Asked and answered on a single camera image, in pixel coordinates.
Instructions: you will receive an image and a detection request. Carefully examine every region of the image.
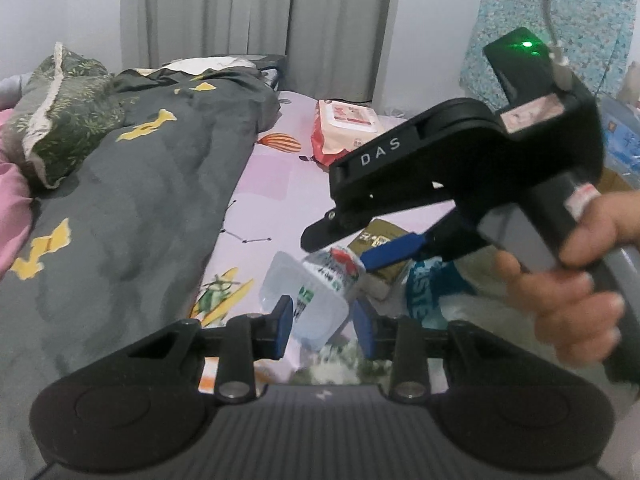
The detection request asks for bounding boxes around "person's right hand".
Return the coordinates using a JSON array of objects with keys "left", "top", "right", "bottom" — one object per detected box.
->
[{"left": 495, "top": 191, "right": 640, "bottom": 361}]

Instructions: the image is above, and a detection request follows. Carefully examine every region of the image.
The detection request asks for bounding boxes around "grey cable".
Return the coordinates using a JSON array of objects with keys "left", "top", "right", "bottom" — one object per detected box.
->
[{"left": 542, "top": 0, "right": 573, "bottom": 88}]

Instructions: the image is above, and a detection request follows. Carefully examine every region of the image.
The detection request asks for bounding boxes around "blue floral cloth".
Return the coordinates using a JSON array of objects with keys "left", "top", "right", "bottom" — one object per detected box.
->
[{"left": 460, "top": 0, "right": 640, "bottom": 111}]

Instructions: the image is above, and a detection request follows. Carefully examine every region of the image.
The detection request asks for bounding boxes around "pale blue printed package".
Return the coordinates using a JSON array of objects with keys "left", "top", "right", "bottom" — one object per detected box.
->
[{"left": 600, "top": 97, "right": 640, "bottom": 171}]

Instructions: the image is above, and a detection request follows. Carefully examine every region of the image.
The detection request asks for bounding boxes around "blue white packet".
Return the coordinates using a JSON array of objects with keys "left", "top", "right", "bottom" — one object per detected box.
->
[{"left": 405, "top": 257, "right": 481, "bottom": 321}]

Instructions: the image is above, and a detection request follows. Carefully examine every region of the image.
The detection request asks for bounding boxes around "pink cloth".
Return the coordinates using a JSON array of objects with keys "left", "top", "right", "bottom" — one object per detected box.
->
[{"left": 0, "top": 110, "right": 33, "bottom": 276}]

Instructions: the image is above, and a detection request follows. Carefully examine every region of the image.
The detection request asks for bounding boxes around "brown tissue pack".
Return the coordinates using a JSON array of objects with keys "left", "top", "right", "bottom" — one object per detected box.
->
[{"left": 347, "top": 219, "right": 413, "bottom": 301}]

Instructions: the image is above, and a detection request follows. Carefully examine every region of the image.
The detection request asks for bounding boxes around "pink printed bed sheet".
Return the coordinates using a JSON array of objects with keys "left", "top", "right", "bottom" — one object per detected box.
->
[{"left": 192, "top": 90, "right": 501, "bottom": 391}]

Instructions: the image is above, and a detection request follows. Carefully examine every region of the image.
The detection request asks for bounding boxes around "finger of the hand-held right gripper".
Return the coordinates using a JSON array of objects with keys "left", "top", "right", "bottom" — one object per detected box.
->
[
  {"left": 360, "top": 215, "right": 493, "bottom": 273},
  {"left": 300, "top": 180, "right": 453, "bottom": 254}
]

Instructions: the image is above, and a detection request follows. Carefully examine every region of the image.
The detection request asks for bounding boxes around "red white wet wipes pack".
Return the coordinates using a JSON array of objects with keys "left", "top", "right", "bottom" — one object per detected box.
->
[{"left": 311, "top": 99, "right": 379, "bottom": 166}]

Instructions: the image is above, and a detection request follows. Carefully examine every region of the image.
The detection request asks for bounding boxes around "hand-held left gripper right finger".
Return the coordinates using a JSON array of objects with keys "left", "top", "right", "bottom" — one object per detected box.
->
[{"left": 352, "top": 300, "right": 511, "bottom": 403}]

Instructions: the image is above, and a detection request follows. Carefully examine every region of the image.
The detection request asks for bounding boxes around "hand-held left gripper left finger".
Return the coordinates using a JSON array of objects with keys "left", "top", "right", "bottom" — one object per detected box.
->
[{"left": 127, "top": 295, "right": 294, "bottom": 405}]

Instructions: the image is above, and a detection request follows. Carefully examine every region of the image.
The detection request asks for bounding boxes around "brown cardboard box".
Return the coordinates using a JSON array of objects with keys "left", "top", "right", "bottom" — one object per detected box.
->
[{"left": 597, "top": 166, "right": 640, "bottom": 195}]

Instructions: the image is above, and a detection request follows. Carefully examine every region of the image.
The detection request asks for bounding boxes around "grey duvet yellow print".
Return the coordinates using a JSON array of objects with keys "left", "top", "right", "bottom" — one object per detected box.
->
[{"left": 0, "top": 67, "right": 281, "bottom": 411}]

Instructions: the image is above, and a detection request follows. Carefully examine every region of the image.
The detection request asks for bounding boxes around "green white printed packet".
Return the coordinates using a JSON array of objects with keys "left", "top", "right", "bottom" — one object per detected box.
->
[{"left": 295, "top": 340, "right": 396, "bottom": 386}]

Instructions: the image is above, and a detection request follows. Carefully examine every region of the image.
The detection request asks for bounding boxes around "white cloth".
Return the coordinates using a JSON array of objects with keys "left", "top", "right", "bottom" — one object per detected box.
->
[{"left": 160, "top": 56, "right": 258, "bottom": 78}]

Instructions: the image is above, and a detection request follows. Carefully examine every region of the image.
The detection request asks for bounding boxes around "grey curtain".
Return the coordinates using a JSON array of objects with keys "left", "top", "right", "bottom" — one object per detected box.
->
[{"left": 120, "top": 0, "right": 403, "bottom": 116}]

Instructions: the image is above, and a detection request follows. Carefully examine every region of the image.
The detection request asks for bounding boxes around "green leaf print pillow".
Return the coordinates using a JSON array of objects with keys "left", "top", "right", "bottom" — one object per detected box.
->
[{"left": 2, "top": 42, "right": 126, "bottom": 188}]

